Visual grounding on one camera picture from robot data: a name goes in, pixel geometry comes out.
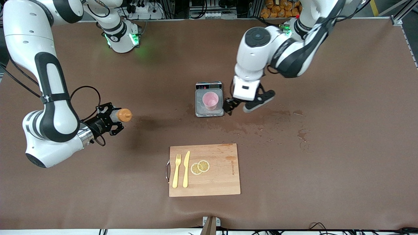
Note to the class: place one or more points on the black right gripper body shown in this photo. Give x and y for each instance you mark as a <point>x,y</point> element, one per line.
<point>98,123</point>

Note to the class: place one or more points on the clear squeeze bottle orange cap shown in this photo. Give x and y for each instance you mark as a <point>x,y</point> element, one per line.
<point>123,115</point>

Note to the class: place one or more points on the pink cup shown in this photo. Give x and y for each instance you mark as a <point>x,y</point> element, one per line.
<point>210,100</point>

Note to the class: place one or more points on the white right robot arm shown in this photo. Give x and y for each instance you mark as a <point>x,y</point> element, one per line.
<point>49,114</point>

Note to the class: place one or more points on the silver kitchen scale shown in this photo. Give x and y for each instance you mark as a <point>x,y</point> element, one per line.
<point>200,109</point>

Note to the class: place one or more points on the lemon slice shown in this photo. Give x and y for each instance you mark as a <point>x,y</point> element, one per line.
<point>204,165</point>
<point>195,169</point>

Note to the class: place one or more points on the wooden cutting board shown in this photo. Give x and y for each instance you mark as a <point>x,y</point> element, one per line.
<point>215,176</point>

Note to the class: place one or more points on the yellow plastic fork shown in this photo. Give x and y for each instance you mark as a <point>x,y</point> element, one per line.
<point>176,173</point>

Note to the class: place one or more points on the yellow plastic knife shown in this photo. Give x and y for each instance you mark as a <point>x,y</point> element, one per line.
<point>186,171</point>

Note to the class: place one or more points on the orange snack pile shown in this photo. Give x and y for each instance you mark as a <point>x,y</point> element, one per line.
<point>277,9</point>

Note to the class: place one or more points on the white power strip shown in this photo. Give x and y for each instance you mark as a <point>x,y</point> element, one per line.
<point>143,11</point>

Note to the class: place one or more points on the aluminium frame post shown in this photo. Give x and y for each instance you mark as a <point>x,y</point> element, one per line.
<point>403,13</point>

